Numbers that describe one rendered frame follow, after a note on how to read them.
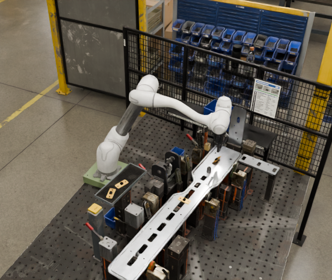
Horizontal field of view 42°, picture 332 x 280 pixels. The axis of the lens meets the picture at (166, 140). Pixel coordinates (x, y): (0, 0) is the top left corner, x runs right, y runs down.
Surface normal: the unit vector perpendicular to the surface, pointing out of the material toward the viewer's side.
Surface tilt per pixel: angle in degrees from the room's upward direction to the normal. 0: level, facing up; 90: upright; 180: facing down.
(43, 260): 0
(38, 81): 0
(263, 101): 90
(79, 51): 90
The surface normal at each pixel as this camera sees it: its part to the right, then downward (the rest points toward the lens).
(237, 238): 0.02, -0.79
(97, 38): -0.42, 0.53
